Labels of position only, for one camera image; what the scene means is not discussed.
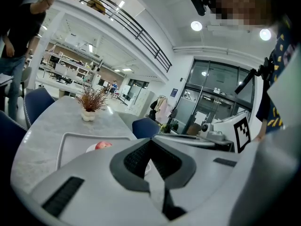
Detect black framed glass door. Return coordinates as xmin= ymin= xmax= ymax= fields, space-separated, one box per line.
xmin=174 ymin=58 xmax=256 ymax=137

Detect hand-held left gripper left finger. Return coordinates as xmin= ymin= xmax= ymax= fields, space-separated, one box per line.
xmin=30 ymin=137 xmax=170 ymax=226

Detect person's black printed jersey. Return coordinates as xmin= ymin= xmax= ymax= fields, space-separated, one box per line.
xmin=255 ymin=15 xmax=301 ymax=137

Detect person's head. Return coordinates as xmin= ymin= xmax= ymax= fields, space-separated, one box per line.
xmin=204 ymin=0 xmax=278 ymax=28

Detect white storage shelves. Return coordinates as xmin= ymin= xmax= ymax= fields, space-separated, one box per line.
xmin=38 ymin=50 xmax=104 ymax=85

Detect round ceiling lamp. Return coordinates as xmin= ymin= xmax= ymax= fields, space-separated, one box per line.
xmin=259 ymin=28 xmax=272 ymax=41
xmin=190 ymin=20 xmax=203 ymax=32

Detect black head-worn camera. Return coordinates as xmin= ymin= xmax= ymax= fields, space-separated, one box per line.
xmin=190 ymin=0 xmax=210 ymax=17

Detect dried plant in white vase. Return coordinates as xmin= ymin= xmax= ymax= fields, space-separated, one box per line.
xmin=75 ymin=84 xmax=109 ymax=122

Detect yellow green bundle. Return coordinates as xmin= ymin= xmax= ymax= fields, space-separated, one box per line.
xmin=159 ymin=123 xmax=180 ymax=133

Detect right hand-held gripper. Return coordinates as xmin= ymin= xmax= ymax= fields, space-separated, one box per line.
xmin=153 ymin=113 xmax=252 ymax=154

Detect white lockers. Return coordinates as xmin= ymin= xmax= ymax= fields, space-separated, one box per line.
xmin=130 ymin=89 xmax=156 ymax=118

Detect person's right forearm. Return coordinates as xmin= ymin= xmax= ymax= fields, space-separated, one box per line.
xmin=253 ymin=132 xmax=267 ymax=143

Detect grey plastic chair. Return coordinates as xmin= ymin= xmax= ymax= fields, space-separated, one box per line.
xmin=19 ymin=65 xmax=33 ymax=99

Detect clothes rack with garments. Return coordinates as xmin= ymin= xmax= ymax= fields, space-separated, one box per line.
xmin=149 ymin=95 xmax=176 ymax=125

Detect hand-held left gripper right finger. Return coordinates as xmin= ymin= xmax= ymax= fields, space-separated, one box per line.
xmin=150 ymin=137 xmax=243 ymax=213

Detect black balcony railing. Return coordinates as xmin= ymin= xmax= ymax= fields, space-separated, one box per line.
xmin=41 ymin=0 xmax=173 ymax=73

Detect blue upholstered chair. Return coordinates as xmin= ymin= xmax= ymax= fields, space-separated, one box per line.
xmin=132 ymin=117 xmax=161 ymax=140
xmin=0 ymin=109 xmax=28 ymax=186
xmin=23 ymin=87 xmax=56 ymax=129

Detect red apple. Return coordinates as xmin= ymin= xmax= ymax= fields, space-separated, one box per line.
xmin=94 ymin=140 xmax=113 ymax=151

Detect grey rectangular tray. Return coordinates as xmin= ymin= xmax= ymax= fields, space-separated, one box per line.
xmin=55 ymin=132 xmax=131 ymax=172

